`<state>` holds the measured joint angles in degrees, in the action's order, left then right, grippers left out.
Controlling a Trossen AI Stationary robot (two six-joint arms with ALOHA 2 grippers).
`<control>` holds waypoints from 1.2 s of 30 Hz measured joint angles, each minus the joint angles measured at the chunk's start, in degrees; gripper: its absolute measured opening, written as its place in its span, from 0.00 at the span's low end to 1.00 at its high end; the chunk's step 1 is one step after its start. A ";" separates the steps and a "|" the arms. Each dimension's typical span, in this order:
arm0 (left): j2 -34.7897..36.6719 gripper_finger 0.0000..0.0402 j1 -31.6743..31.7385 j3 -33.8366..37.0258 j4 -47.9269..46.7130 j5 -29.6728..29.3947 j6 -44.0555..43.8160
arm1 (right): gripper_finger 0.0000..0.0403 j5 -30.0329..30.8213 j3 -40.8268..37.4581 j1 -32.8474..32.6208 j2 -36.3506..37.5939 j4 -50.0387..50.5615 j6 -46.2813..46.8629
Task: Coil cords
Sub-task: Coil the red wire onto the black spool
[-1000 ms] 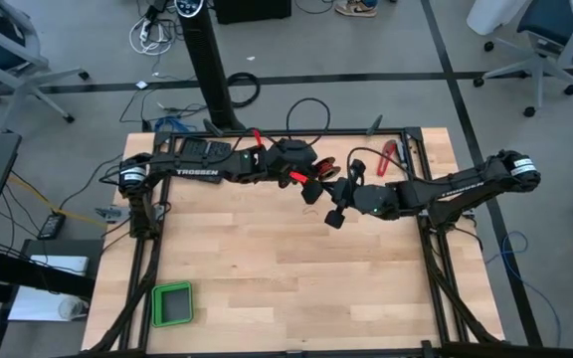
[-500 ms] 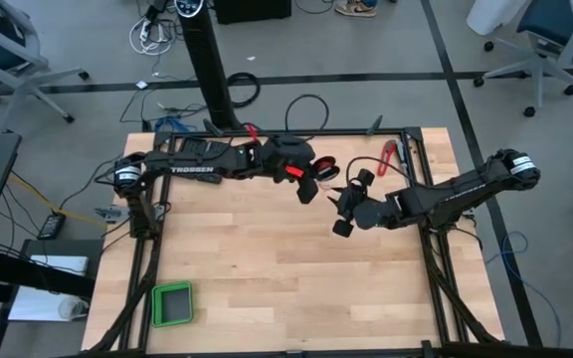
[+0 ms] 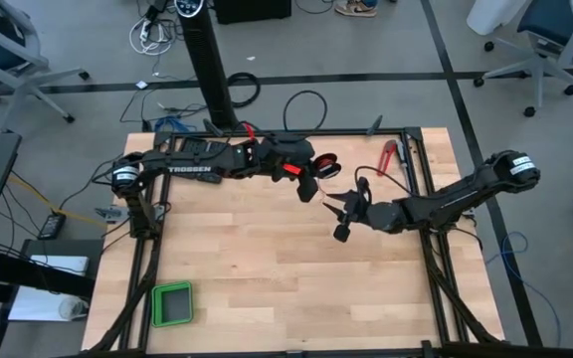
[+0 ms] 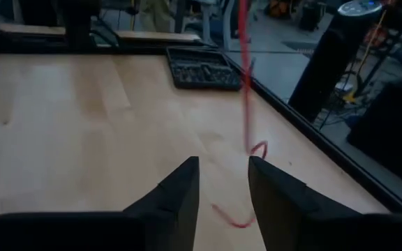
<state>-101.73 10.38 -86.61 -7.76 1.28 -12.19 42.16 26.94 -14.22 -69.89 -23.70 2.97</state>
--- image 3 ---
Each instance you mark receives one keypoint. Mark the black box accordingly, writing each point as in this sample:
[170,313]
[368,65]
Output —
[251,10]

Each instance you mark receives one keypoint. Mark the clear plastic cup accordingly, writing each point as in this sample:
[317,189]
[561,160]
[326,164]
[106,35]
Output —
[72,309]

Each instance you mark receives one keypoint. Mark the person's shoe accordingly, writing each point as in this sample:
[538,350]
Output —
[356,8]

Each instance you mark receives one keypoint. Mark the white power strip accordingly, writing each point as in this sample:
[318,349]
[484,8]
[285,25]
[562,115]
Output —
[144,32]

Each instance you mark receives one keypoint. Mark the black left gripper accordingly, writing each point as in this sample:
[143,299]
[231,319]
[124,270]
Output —
[281,151]

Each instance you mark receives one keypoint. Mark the green plastic tray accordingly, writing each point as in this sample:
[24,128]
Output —
[157,304]

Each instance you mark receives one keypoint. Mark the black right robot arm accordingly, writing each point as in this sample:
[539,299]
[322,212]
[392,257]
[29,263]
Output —
[445,204]

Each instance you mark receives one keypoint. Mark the black power adapter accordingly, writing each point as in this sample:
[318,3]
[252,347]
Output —
[52,226]

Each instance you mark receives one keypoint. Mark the grey metal clamp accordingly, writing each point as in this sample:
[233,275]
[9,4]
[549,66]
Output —
[107,214]

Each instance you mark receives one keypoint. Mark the black open bit case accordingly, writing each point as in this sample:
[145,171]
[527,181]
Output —
[202,146]

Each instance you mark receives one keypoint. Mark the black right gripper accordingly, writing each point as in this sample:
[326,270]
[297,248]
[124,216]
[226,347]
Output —
[358,211]

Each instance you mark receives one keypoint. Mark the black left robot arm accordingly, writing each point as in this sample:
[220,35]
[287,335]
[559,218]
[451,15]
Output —
[187,166]

